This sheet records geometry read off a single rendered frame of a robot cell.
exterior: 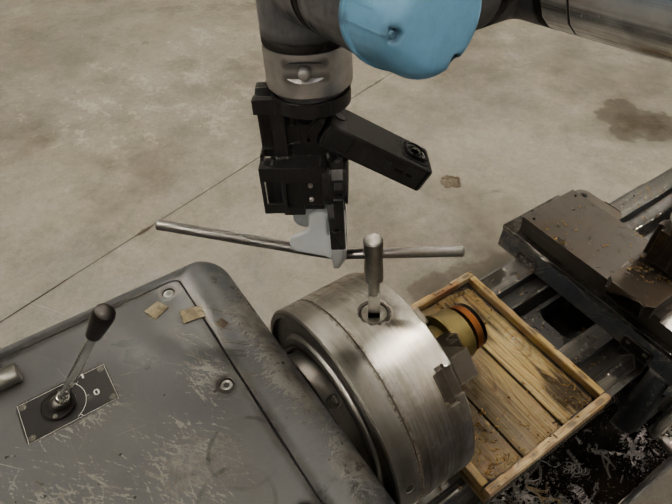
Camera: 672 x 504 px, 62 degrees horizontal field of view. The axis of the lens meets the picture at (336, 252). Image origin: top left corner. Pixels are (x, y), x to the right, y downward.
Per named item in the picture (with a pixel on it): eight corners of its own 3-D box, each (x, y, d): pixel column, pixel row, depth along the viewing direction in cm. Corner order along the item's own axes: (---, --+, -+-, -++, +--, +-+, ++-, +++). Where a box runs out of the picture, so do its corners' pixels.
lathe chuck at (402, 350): (414, 541, 79) (431, 425, 57) (299, 386, 98) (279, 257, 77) (461, 504, 82) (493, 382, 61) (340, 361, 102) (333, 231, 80)
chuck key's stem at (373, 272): (382, 302, 69) (382, 232, 61) (383, 316, 68) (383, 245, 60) (365, 302, 69) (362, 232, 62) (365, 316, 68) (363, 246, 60)
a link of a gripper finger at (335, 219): (329, 230, 60) (325, 160, 54) (346, 230, 60) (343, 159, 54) (328, 259, 56) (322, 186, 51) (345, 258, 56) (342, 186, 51)
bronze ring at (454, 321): (451, 357, 77) (498, 326, 81) (408, 312, 83) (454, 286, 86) (441, 390, 84) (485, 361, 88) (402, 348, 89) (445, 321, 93)
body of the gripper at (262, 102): (274, 176, 60) (258, 69, 52) (354, 174, 60) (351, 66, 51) (266, 221, 54) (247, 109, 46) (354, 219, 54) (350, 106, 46)
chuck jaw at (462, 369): (398, 397, 77) (445, 408, 66) (383, 365, 77) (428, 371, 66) (457, 359, 82) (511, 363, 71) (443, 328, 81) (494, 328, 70)
